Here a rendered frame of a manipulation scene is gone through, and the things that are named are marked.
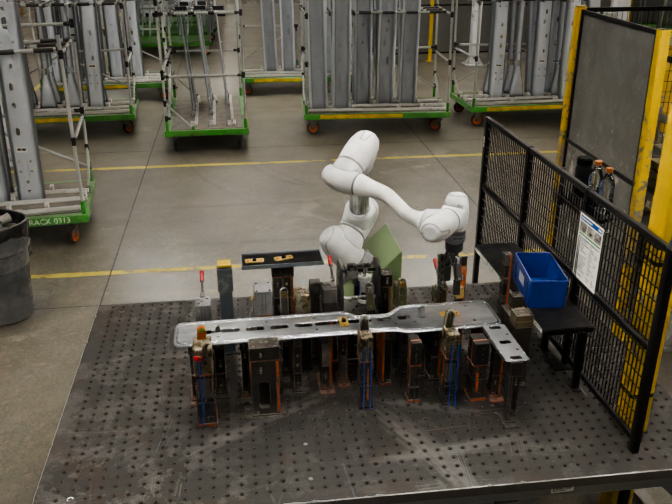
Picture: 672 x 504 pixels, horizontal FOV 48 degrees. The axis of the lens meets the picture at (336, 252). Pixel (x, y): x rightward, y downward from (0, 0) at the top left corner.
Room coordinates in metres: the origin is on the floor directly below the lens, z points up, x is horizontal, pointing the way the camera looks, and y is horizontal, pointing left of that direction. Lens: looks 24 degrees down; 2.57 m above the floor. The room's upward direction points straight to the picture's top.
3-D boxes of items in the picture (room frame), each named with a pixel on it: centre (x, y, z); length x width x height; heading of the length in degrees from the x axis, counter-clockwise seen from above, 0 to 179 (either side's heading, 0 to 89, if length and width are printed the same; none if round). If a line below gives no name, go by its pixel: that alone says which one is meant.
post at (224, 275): (3.07, 0.50, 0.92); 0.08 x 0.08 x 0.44; 9
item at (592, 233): (2.87, -1.05, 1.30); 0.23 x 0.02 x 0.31; 9
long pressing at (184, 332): (2.80, -0.01, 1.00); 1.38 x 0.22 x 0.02; 99
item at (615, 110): (5.00, -1.81, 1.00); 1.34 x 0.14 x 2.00; 7
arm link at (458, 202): (2.87, -0.48, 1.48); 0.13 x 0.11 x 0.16; 147
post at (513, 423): (2.53, -0.70, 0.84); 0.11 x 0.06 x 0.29; 9
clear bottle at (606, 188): (2.98, -1.13, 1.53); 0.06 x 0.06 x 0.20
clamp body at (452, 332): (2.67, -0.47, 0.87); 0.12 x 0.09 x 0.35; 9
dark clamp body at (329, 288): (3.00, 0.03, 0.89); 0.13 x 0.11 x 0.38; 9
